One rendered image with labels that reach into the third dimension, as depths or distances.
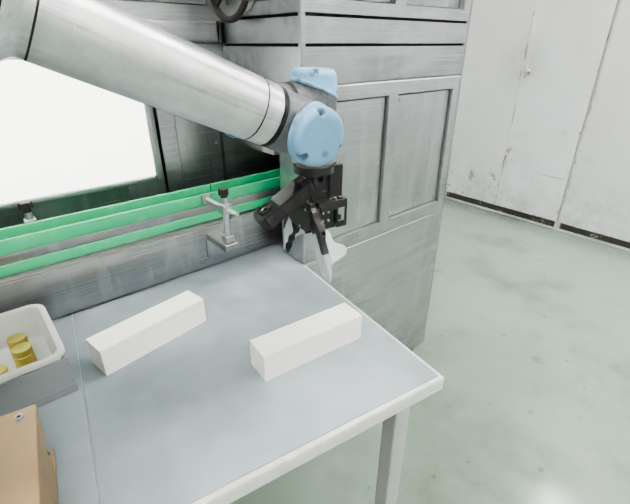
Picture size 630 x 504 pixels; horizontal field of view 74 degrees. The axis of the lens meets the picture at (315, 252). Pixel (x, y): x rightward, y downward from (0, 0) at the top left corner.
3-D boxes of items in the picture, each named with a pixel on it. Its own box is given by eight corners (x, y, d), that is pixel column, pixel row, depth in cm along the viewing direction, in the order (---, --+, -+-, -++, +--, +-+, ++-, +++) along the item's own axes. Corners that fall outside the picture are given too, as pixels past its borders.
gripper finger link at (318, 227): (333, 251, 72) (317, 203, 73) (326, 253, 71) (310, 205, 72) (321, 257, 76) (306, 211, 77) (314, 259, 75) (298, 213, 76)
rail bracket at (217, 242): (219, 250, 124) (211, 176, 114) (250, 271, 113) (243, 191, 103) (204, 255, 122) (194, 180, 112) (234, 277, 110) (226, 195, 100)
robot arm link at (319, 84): (276, 67, 67) (321, 66, 71) (278, 137, 72) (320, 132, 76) (301, 69, 61) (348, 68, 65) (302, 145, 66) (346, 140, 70)
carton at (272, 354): (360, 337, 93) (362, 315, 91) (265, 381, 81) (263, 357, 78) (343, 324, 98) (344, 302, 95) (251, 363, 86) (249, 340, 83)
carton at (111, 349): (206, 320, 99) (203, 299, 96) (106, 376, 82) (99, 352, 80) (191, 311, 102) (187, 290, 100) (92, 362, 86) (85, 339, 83)
